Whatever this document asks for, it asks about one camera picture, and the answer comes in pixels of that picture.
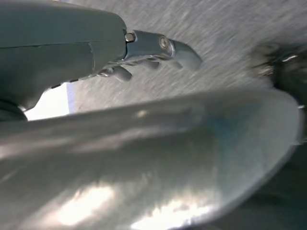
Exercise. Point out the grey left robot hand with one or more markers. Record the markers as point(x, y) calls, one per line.
point(60, 47)

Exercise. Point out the silver curved shell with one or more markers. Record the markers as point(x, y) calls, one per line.
point(144, 158)

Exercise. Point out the black metal object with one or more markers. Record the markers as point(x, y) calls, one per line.
point(287, 76)

